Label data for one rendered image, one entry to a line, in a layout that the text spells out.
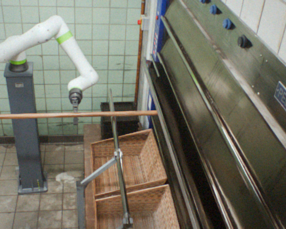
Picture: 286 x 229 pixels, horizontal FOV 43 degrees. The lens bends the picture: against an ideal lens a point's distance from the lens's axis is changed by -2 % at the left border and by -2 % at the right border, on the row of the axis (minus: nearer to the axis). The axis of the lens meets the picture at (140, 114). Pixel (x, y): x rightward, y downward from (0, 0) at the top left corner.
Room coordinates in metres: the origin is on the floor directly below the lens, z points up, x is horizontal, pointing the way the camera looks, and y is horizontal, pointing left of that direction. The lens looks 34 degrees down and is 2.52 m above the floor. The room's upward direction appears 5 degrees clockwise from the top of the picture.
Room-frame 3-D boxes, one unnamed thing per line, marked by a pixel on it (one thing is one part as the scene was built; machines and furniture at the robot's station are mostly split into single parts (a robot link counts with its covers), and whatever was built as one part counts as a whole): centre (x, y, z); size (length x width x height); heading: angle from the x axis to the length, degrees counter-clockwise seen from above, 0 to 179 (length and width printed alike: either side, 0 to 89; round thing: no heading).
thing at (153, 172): (2.00, 0.08, 0.72); 0.56 x 0.49 x 0.28; 12
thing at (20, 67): (2.52, 0.96, 1.23); 0.26 x 0.15 x 0.06; 15
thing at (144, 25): (2.95, 0.03, 1.46); 0.10 x 0.07 x 0.10; 11
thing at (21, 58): (2.45, 0.95, 1.36); 0.16 x 0.13 x 0.19; 163
